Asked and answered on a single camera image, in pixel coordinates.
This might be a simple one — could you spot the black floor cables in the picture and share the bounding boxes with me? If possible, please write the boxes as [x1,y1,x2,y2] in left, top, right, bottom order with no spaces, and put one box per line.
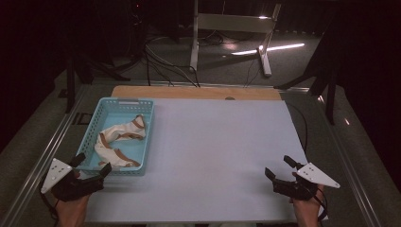
[143,35,201,88]

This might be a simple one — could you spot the person's right hand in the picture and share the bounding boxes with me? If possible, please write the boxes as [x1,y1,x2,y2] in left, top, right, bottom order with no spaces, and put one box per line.
[290,184,326,227]

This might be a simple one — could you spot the thin black cable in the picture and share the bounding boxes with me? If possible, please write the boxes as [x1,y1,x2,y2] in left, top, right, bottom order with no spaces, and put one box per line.
[243,29,274,89]

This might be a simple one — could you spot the white table mat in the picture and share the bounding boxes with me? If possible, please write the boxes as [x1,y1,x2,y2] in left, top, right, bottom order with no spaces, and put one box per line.
[85,97,329,224]

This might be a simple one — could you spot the person's left hand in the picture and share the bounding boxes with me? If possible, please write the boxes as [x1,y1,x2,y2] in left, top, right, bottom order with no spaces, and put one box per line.
[56,194,92,227]

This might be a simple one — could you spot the left hand-held gripper cable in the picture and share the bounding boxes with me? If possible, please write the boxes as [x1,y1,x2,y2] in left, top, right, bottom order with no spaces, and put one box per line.
[38,183,61,221]

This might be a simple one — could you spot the metal floor rail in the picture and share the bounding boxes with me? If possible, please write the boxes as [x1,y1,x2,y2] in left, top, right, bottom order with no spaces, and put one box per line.
[316,94,383,227]
[0,84,91,227]

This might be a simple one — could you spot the white cloth with brown trim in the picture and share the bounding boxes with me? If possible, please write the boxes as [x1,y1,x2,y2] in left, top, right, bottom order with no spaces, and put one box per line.
[94,114,148,170]

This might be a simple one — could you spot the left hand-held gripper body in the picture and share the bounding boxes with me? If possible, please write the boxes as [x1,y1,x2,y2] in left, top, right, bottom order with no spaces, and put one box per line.
[40,157,105,203]

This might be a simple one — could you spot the white metal stand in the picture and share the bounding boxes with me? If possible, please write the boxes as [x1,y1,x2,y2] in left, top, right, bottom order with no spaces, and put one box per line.
[189,0,283,78]

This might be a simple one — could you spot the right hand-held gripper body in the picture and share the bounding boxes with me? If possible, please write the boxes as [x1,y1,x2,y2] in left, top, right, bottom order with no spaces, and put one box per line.
[272,162,341,201]

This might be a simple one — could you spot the right hand-held gripper cable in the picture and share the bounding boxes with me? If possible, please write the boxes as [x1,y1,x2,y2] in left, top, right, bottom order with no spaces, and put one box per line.
[314,188,329,222]

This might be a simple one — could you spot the light blue plastic basket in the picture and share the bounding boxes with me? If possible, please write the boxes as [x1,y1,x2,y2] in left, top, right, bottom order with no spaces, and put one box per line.
[75,96,155,177]

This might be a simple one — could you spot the black table cable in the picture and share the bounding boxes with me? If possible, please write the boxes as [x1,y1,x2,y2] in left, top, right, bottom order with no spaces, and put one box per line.
[286,101,309,154]

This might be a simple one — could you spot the hand-held gripper cable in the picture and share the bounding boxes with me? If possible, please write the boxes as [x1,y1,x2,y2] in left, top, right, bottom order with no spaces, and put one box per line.
[38,183,61,221]
[314,188,329,222]

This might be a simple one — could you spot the black tripod stand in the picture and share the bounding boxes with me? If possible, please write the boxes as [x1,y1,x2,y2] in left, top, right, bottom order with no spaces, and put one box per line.
[63,51,131,114]
[273,12,340,126]

